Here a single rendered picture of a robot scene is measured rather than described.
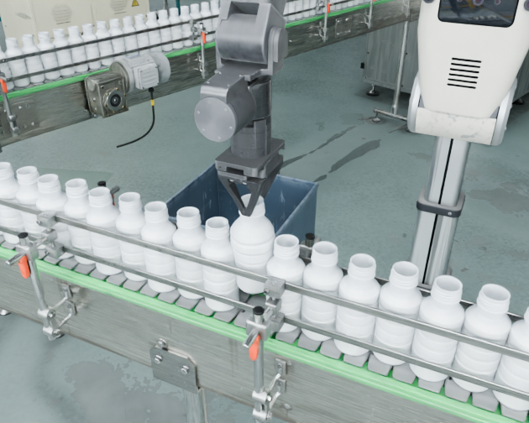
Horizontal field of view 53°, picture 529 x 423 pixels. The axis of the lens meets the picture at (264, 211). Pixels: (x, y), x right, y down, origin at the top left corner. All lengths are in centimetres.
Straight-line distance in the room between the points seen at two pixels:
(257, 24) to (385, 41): 411
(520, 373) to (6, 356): 203
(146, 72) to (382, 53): 296
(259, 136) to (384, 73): 412
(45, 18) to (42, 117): 255
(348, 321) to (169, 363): 38
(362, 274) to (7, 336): 198
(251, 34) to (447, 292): 42
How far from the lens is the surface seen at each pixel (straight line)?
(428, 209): 140
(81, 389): 222
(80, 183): 103
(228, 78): 66
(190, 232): 88
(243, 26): 68
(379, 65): 483
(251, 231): 80
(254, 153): 73
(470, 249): 298
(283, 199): 147
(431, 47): 122
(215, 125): 65
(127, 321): 104
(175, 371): 105
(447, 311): 77
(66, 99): 220
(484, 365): 82
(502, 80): 123
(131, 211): 94
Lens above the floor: 162
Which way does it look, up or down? 32 degrees down
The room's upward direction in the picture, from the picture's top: straight up
